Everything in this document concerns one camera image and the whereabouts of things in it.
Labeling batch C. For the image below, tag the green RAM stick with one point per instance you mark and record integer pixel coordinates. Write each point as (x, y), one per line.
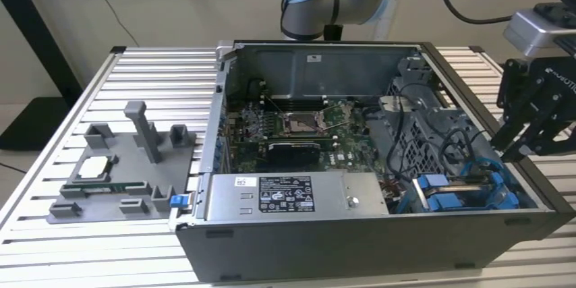
(116, 187)

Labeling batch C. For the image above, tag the grey parts rack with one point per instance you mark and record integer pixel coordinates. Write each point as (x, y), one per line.
(135, 166)

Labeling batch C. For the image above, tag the black table corner cap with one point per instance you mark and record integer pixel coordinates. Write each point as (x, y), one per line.
(476, 49)
(119, 49)

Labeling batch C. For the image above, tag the black RAM slot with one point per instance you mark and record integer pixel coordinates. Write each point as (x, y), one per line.
(299, 135)
(299, 139)

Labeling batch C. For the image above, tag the grey metal disk bay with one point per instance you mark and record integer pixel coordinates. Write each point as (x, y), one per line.
(423, 153)

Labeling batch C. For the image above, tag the silver power supply unit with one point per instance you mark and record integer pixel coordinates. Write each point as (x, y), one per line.
(224, 200)

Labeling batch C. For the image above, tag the silver CPU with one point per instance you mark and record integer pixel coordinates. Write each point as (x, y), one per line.
(95, 168)

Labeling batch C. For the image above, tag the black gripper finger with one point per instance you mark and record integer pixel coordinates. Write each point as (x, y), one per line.
(512, 99)
(540, 136)

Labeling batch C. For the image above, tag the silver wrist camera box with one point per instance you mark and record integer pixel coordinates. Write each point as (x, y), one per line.
(531, 31)

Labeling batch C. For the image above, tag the blue plastic case latch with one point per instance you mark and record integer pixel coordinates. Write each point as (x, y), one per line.
(179, 200)

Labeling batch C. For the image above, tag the dark grey PC case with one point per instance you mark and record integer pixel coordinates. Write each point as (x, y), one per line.
(315, 251)

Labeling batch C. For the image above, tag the CPU socket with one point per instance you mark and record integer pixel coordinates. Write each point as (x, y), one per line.
(299, 122)

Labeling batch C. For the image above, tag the green motherboard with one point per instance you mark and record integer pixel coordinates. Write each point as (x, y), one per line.
(360, 139)

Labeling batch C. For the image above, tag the black stand with base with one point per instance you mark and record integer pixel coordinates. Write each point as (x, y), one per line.
(40, 122)

